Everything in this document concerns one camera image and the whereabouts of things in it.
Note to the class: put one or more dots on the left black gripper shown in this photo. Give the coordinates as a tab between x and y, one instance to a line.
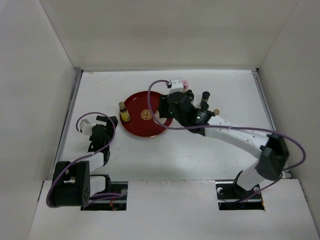
110	128

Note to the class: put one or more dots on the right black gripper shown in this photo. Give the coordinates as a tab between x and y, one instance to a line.
163	106

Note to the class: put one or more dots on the yellow label brown bottle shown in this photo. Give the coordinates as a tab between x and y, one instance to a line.
125	116

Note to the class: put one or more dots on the black grinder salt jar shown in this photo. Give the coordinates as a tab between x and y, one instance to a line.
190	95

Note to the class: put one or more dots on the gold cap yellow bottle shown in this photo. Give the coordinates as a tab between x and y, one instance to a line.
217	111

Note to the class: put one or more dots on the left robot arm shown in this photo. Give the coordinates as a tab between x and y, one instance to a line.
73	183

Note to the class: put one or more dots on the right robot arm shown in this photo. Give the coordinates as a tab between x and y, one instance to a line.
270	150

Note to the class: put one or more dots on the red round lacquer tray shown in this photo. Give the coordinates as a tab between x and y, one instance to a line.
141	122

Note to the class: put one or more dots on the pink cap spice jar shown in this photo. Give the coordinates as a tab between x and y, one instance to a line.
185	85

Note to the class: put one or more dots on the black cap brown spice jar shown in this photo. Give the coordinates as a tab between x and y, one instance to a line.
204	106

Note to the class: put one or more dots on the black cap spice bottle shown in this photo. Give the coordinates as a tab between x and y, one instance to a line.
204	98

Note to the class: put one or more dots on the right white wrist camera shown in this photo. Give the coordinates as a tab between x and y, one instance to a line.
175	85

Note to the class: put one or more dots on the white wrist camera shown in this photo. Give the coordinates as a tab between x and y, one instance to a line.
175	85
86	127

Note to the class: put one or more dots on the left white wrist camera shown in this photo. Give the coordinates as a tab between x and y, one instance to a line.
86	127

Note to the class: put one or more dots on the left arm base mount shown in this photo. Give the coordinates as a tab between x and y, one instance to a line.
114	199

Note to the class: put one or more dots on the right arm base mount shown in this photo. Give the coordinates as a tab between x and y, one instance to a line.
231	197

